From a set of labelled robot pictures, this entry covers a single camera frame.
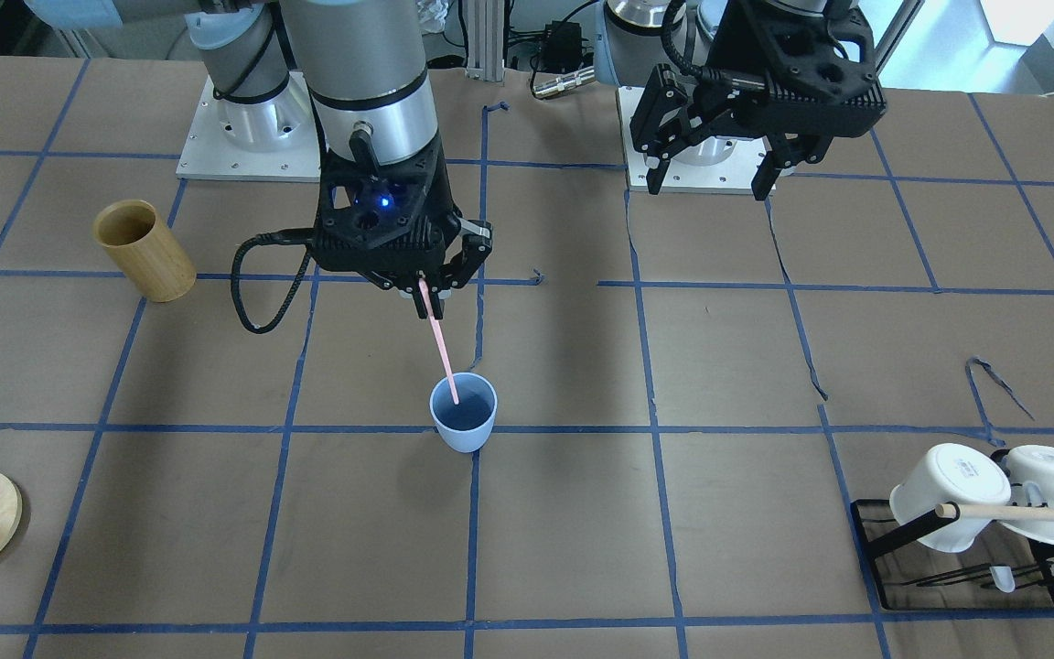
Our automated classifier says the black wire cup rack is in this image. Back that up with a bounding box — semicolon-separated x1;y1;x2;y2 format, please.
850;448;1054;610

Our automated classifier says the aluminium frame post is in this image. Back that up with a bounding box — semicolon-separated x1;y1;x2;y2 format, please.
458;0;506;84

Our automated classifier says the light blue plastic cup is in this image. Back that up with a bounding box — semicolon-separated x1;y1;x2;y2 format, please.
428;373;499;453

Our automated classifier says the pink chopstick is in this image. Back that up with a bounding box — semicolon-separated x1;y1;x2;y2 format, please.
417;278;460;405

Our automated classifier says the silver cylinder connector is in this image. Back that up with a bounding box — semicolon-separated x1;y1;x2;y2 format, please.
531;66;597;101

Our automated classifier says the wooden rack rod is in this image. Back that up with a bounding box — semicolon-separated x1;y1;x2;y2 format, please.
932;502;1054;523

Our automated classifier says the bamboo cylinder holder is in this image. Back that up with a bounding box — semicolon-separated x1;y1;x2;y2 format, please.
92;200;197;303

